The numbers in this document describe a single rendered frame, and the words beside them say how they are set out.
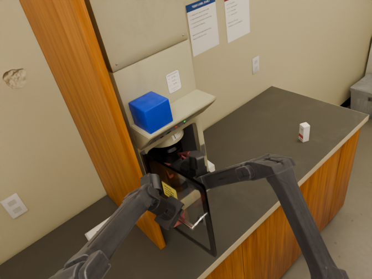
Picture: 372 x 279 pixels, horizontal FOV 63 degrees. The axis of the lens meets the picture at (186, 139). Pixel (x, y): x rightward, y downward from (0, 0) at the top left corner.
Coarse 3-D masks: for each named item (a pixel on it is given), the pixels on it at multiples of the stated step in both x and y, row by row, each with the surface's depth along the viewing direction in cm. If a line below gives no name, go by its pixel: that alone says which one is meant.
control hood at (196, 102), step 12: (192, 96) 117; (204, 96) 115; (180, 108) 111; (192, 108) 110; (204, 108) 118; (180, 120) 106; (132, 132) 108; (144, 132) 102; (156, 132) 101; (144, 144) 105
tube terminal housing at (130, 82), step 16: (176, 48) 108; (144, 64) 101; (160, 64) 106; (176, 64) 110; (192, 64) 115; (112, 80) 98; (128, 80) 100; (144, 80) 104; (160, 80) 108; (192, 80) 118; (128, 96) 102; (176, 96) 116; (128, 112) 104; (128, 128) 109; (176, 128) 122
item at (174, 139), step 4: (180, 132) 130; (172, 136) 126; (176, 136) 127; (180, 136) 129; (168, 140) 126; (172, 140) 126; (176, 140) 127; (160, 144) 126; (164, 144) 126; (168, 144) 126; (172, 144) 126
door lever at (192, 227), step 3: (180, 216) 110; (198, 216) 108; (180, 219) 109; (183, 219) 108; (198, 219) 108; (201, 219) 107; (180, 222) 109; (183, 222) 108; (186, 222) 107; (189, 222) 107; (195, 222) 107; (198, 222) 107; (201, 222) 108; (186, 225) 107; (189, 225) 106; (192, 225) 106; (195, 225) 106; (189, 228) 106; (192, 228) 105
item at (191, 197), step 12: (156, 168) 111; (168, 168) 104; (168, 180) 110; (180, 180) 103; (192, 180) 97; (180, 192) 108; (192, 192) 101; (204, 192) 96; (192, 204) 106; (204, 204) 100; (192, 216) 112; (204, 216) 105; (180, 228) 126; (204, 228) 110; (192, 240) 125; (204, 240) 116
